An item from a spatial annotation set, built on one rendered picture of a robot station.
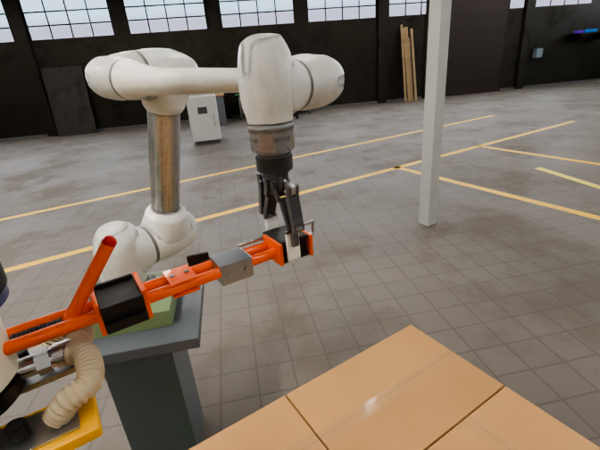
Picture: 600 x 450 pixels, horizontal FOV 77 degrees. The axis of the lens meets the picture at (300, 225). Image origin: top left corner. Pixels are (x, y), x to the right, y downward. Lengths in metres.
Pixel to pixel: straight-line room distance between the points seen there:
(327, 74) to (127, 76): 0.49
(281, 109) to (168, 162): 0.70
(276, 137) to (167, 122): 0.62
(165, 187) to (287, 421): 0.86
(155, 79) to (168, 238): 0.67
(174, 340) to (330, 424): 0.56
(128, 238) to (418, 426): 1.09
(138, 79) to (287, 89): 0.43
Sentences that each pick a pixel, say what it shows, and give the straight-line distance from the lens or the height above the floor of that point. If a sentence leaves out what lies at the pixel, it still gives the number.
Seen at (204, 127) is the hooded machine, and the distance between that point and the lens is 9.14.
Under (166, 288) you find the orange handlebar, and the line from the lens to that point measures 0.74.
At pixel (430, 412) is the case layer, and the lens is 1.36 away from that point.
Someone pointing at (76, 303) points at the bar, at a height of 1.22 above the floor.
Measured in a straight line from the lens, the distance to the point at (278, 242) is 0.80.
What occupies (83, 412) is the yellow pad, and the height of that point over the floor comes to 1.08.
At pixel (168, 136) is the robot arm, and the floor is 1.37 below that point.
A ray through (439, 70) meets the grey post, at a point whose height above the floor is 1.41.
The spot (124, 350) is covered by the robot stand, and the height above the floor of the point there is 0.75.
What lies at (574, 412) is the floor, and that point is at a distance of 2.30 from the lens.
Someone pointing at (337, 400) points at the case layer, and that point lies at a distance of 1.36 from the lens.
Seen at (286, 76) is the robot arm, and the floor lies 1.54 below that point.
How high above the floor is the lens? 1.56
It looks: 23 degrees down
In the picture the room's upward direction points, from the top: 5 degrees counter-clockwise
